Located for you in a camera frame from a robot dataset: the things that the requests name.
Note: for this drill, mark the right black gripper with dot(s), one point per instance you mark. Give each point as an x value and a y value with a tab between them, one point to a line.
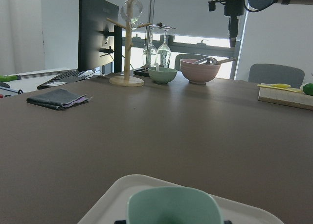
233	8

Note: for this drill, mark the green cup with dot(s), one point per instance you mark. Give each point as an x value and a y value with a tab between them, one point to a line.
173	205

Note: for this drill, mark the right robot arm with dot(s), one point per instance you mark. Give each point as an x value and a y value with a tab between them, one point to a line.
259	5

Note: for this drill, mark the cream rabbit tray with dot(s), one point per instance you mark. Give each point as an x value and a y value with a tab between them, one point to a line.
112	205

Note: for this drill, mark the pink bowl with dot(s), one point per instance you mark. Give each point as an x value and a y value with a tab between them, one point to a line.
203	70

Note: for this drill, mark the wine glass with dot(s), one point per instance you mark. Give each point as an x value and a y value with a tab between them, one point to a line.
163	52
149	51

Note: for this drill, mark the yellow plastic knife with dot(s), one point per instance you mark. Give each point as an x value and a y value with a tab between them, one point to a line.
280	86

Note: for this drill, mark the green bowl with spoon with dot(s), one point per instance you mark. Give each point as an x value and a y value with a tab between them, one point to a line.
162	75

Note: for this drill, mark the wooden cutting board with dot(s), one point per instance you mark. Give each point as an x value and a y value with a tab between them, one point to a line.
292	97

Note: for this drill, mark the green lime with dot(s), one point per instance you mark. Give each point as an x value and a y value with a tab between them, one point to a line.
308	89

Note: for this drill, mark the wooden mug tree stand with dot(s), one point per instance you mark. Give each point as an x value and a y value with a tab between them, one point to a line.
126	80

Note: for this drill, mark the black monitor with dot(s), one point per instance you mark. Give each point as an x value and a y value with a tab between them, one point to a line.
99	40

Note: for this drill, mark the black keyboard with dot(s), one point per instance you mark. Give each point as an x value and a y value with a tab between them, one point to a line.
66	77

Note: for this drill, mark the folded grey cloth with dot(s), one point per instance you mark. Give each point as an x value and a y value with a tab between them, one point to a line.
58	99

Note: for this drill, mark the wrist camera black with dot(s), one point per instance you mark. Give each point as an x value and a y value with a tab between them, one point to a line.
212	4

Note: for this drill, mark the green handled tool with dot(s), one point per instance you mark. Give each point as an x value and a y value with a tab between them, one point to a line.
9	78

